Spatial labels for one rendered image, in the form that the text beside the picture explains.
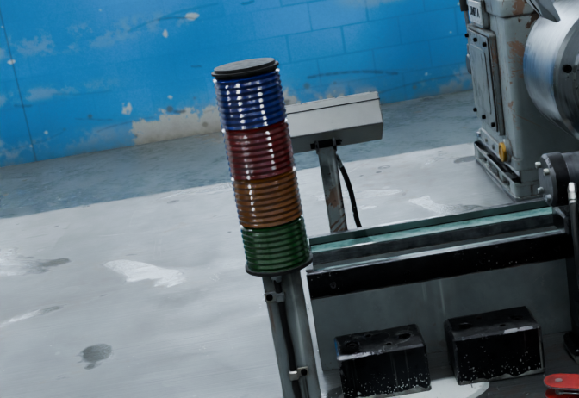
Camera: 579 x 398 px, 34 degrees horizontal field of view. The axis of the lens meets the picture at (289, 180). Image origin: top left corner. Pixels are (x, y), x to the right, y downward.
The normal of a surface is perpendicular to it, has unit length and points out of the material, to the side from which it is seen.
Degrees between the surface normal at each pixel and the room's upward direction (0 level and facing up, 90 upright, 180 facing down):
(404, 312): 90
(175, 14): 90
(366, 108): 58
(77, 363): 0
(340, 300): 90
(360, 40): 90
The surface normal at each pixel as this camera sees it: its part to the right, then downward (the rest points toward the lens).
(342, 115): -0.06, -0.29
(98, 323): -0.16, -0.95
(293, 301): 0.03, 0.25
